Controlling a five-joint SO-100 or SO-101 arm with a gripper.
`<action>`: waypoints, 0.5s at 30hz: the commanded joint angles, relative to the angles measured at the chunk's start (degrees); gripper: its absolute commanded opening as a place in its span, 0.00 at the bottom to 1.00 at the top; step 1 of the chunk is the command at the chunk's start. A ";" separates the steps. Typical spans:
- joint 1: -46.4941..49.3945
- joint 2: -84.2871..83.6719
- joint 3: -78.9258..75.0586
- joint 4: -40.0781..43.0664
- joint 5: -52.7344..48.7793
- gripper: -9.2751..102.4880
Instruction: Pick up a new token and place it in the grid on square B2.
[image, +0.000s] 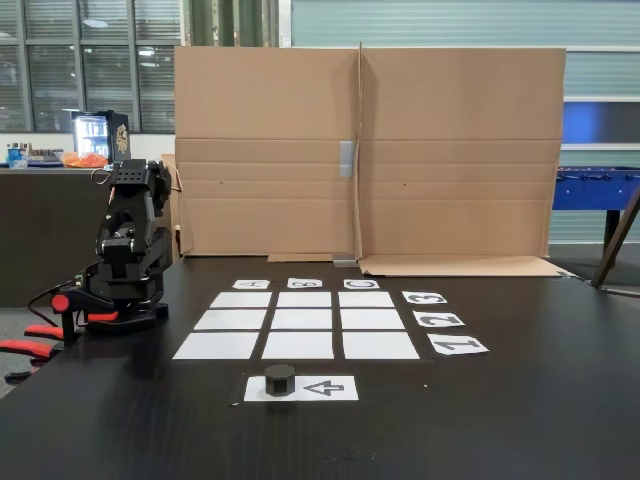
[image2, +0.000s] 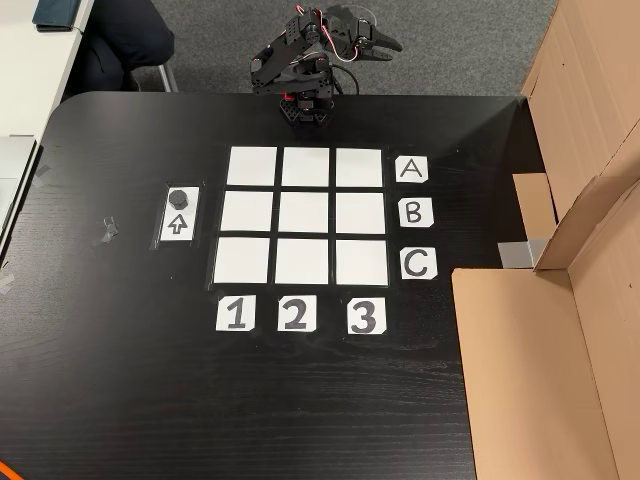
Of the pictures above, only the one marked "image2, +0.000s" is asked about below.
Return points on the black octagonal token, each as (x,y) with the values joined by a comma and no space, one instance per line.
(178,198)

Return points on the paper sheet letter A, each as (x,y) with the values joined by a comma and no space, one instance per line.
(402,177)

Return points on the paper sheet letter B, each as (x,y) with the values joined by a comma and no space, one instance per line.
(425,220)

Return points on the metal chair leg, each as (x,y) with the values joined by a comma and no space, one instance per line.
(169,80)

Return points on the brown cardboard panel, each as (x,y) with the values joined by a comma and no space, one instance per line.
(510,375)
(590,75)

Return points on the paper sheet letter C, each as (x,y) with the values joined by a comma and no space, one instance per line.
(430,274)

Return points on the person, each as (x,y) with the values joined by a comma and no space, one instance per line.
(130,35)

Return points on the paper sheet number 3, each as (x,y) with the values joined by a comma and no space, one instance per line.
(352,305)

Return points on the white paper arrow sheet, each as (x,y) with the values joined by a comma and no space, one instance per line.
(179,230)

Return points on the paper sheet number 2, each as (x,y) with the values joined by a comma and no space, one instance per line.
(282,302)

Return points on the paper sheet number 1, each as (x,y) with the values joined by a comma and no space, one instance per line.
(222,320)

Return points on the dark blue notebook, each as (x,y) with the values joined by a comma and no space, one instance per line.
(55,12)

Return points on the grey tape scrap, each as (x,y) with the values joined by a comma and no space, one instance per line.
(106,235)
(6,282)
(44,174)

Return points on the white desk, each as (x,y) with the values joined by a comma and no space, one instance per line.
(30,75)

